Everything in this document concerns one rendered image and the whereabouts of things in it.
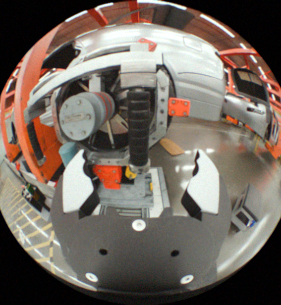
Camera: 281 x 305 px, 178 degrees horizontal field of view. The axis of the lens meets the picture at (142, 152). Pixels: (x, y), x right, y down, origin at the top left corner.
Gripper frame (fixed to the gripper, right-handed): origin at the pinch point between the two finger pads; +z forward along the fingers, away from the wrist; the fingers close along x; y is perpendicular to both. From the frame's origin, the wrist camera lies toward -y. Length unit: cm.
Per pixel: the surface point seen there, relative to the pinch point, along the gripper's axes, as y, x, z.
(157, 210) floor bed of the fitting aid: 76, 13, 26
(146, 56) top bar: -13.3, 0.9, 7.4
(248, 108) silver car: -34, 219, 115
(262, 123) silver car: -21, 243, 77
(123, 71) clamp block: -9.5, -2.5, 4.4
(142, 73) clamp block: -9.0, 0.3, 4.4
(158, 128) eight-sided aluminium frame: 7.1, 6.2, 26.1
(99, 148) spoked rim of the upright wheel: 21.2, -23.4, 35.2
